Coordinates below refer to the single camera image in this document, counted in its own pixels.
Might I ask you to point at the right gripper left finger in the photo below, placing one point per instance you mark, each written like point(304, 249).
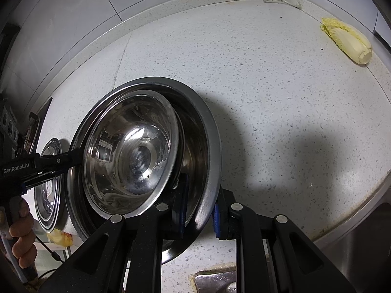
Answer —
point(123, 255)

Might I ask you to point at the yellow plastic bag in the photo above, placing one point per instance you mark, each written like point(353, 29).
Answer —
point(60, 238)

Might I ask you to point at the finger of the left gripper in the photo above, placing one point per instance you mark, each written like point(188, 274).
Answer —
point(49, 167)

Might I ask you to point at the large steel plate with label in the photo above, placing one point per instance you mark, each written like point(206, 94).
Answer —
point(50, 204)

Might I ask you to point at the person left hand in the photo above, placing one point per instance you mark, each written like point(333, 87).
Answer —
point(24, 249)

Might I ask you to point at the large steel bowl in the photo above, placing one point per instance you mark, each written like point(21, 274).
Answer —
point(202, 158)

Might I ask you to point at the black gas stove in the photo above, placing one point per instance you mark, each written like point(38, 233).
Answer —
point(18, 140)

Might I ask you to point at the small steel bowl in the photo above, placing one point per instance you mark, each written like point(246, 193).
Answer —
point(130, 153)

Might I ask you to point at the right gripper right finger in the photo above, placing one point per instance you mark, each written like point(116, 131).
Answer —
point(273, 254)

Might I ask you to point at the napa cabbage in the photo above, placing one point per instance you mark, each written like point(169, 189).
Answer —
point(348, 39)

